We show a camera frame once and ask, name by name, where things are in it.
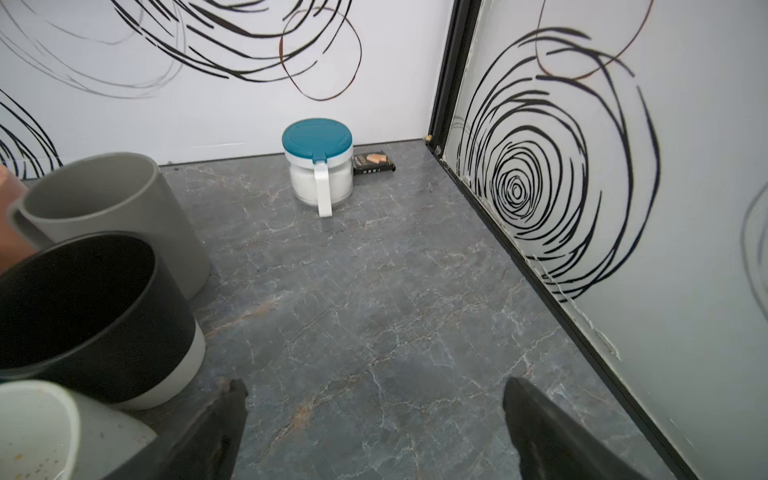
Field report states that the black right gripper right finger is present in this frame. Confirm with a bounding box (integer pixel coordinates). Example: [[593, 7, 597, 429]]
[[502, 377, 642, 479]]

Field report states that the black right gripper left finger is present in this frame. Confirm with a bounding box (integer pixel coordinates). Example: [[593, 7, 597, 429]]
[[107, 379, 248, 479]]

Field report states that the cream speckled mug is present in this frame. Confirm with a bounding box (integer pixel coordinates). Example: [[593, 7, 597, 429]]
[[1, 380, 156, 479]]

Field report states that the black and white mug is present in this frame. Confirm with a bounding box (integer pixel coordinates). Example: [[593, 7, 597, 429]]
[[1, 232, 206, 410]]

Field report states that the dark grey mug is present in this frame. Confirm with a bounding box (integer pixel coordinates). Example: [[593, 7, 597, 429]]
[[7, 152, 211, 299]]

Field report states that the cream and orange mug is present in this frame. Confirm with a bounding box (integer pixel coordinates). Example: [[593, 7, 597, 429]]
[[0, 164, 37, 274]]

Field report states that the teal lidded white mug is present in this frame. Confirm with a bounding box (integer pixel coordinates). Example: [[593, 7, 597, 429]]
[[282, 118, 353, 218]]

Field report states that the small black box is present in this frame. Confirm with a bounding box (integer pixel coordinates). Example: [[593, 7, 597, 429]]
[[352, 152, 396, 176]]

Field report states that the black corner frame post right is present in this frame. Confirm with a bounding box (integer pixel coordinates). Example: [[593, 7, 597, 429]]
[[426, 0, 482, 158]]

